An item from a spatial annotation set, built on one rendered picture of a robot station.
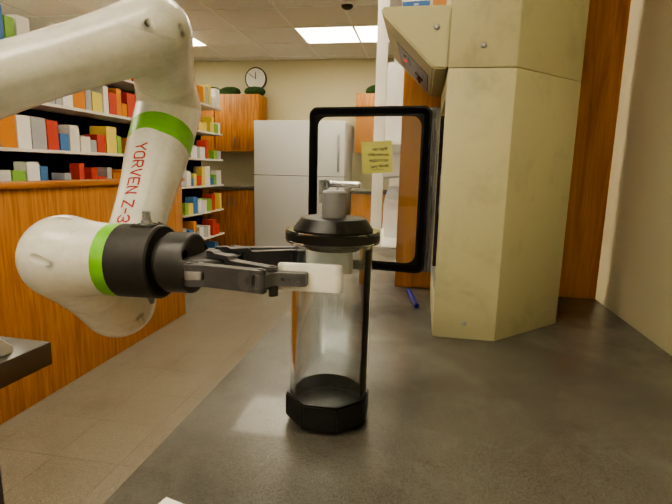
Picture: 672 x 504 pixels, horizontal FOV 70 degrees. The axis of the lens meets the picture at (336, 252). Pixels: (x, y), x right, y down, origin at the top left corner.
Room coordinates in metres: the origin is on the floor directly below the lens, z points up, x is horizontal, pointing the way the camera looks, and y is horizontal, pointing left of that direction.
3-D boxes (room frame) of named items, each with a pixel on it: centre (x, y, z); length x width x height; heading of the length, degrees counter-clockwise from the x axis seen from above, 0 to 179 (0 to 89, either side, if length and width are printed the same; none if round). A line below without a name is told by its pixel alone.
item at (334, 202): (0.54, 0.00, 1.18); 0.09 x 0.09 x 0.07
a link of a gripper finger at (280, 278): (0.49, 0.06, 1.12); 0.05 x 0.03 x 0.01; 79
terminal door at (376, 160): (1.19, -0.07, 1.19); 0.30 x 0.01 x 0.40; 73
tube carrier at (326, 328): (0.54, 0.01, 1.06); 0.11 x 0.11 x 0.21
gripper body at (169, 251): (0.57, 0.16, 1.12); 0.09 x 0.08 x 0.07; 80
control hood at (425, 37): (1.01, -0.15, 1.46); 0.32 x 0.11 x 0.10; 170
